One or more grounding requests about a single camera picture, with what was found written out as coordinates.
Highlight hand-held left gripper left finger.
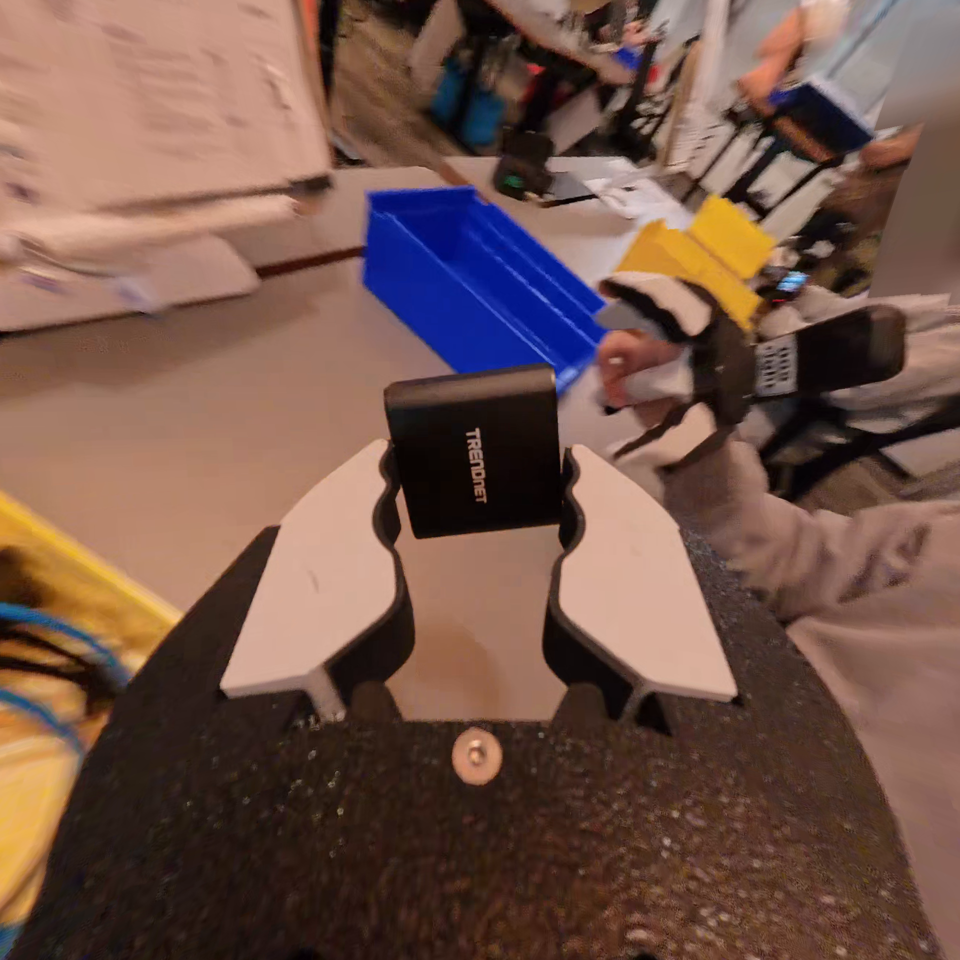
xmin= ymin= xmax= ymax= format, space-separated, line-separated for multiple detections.
xmin=219 ymin=438 xmax=416 ymax=723

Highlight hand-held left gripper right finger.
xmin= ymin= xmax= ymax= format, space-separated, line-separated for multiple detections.
xmin=543 ymin=444 xmax=741 ymax=735

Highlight black network splitter box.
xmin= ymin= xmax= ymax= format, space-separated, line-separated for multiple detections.
xmin=383 ymin=364 xmax=564 ymax=540

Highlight person's right forearm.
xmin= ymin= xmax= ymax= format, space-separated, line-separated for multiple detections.
xmin=660 ymin=438 xmax=960 ymax=954

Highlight grey desk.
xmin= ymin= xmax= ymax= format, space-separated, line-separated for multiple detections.
xmin=0 ymin=156 xmax=702 ymax=723

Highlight person's right hand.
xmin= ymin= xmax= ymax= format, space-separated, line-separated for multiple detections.
xmin=596 ymin=328 xmax=695 ymax=415

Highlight yellow plastic bin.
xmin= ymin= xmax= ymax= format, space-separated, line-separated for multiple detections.
xmin=613 ymin=194 xmax=778 ymax=333
xmin=0 ymin=491 xmax=186 ymax=927

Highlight loose white papers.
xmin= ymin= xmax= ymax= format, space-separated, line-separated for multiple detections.
xmin=585 ymin=176 xmax=695 ymax=228

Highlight blue plastic bin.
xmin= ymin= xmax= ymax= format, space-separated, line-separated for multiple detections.
xmin=363 ymin=185 xmax=609 ymax=396

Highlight black electronic device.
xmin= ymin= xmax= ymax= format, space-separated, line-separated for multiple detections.
xmin=492 ymin=129 xmax=558 ymax=202

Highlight blue container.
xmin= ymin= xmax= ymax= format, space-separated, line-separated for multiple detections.
xmin=431 ymin=56 xmax=507 ymax=150

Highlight blue cable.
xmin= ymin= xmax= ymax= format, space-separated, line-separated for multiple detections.
xmin=0 ymin=602 xmax=132 ymax=755

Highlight black cable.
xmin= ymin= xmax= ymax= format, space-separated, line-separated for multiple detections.
xmin=0 ymin=546 xmax=117 ymax=714

